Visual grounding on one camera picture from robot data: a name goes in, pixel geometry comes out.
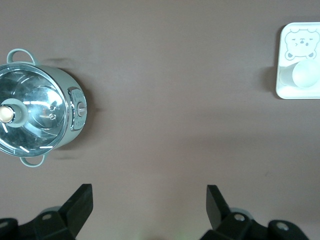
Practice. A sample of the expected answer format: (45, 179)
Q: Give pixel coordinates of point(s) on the green electric cooking pot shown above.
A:
(75, 85)

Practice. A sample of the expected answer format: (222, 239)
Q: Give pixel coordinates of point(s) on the glass pot lid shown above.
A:
(37, 100)

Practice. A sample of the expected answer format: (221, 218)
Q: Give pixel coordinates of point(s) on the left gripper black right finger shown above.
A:
(217, 212)

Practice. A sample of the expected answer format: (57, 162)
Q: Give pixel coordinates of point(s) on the white bear print tray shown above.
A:
(295, 93)

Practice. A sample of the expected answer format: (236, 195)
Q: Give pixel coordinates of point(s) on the white plastic cup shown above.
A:
(306, 75)

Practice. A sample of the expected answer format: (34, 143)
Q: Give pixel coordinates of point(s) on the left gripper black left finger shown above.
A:
(75, 210)

